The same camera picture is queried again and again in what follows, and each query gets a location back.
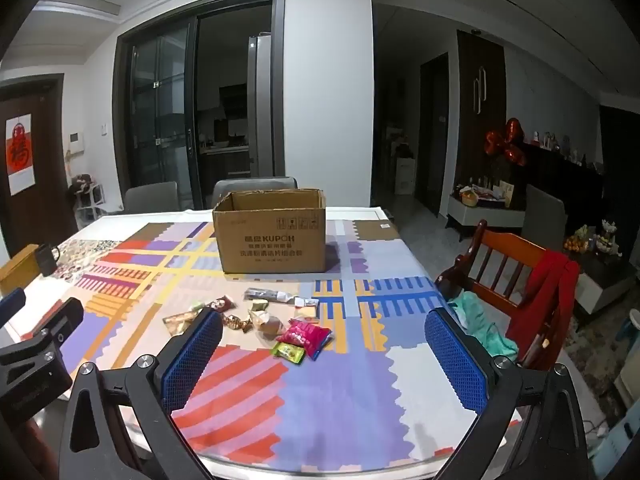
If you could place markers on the white intercom panel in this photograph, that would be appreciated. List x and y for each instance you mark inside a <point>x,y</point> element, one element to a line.
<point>76,141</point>

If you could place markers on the green snack packet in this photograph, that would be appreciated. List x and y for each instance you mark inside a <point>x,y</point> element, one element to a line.
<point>289,351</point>

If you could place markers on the white coffee table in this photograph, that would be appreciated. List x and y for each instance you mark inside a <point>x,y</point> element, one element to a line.
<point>600,285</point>

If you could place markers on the dark tall cabinet door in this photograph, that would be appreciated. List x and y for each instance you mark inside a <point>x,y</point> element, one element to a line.
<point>480,135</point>

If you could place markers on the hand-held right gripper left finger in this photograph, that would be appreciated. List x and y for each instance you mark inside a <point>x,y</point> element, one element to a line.
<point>192,360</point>

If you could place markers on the red white door poster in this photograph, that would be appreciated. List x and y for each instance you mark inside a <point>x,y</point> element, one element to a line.
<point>19,155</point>

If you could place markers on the dark silver stick packet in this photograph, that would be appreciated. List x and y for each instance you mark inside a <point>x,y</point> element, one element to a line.
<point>265,294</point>

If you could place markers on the brown twisted candy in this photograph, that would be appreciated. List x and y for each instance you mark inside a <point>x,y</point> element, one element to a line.
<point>237,322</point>

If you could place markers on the dark red candy packet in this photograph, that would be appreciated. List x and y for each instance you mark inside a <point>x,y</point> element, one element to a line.
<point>222,304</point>

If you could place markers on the pink snack packet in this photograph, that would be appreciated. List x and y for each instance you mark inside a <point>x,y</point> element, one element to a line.
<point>305,335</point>

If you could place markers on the orange gold snack packet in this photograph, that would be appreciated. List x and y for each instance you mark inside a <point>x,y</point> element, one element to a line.
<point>179,322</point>

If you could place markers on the teal cloth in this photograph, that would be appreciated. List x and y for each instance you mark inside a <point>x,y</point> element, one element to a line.
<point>480,320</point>

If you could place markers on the dark brown door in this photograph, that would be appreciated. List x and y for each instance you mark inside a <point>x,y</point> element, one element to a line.
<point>45,170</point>

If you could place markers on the red wooden chair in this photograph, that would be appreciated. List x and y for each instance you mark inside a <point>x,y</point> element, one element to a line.
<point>495,255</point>

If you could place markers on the white shoe rack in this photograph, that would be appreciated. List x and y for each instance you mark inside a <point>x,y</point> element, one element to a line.
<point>87,205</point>

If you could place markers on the red garment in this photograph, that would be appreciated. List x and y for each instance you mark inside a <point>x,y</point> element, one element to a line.
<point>547,300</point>

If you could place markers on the grey refrigerator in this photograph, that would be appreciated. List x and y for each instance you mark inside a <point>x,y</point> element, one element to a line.
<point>260,110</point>

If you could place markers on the brown cardboard box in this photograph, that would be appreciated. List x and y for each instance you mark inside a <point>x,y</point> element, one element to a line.
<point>270,240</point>

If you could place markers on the red foil balloons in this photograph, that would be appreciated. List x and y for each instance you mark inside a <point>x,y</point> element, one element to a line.
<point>505,142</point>

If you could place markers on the colourful printed tablecloth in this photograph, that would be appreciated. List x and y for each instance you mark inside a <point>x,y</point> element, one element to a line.
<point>325,385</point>

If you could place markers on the black framed sliding glass door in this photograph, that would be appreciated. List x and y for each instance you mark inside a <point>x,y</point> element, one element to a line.
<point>160,110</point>

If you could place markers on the black mug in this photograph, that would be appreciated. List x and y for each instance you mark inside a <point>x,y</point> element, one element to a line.
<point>47,260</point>

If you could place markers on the white low side table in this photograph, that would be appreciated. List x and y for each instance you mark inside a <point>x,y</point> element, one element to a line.
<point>485,217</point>

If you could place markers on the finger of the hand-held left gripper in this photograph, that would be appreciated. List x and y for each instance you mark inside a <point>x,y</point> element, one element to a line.
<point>12,305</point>
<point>62,317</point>

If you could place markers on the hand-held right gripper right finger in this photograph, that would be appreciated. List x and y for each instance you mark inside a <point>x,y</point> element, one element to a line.
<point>457,365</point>

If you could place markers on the dark sideboard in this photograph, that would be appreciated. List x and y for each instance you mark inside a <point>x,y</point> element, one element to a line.
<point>565,175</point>

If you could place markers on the grey dining chair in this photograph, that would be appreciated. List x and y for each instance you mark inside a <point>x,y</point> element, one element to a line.
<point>542,215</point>
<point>150,197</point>
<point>250,185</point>

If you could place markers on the small green candy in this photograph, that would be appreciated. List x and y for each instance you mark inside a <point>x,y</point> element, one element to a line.
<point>197,305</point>

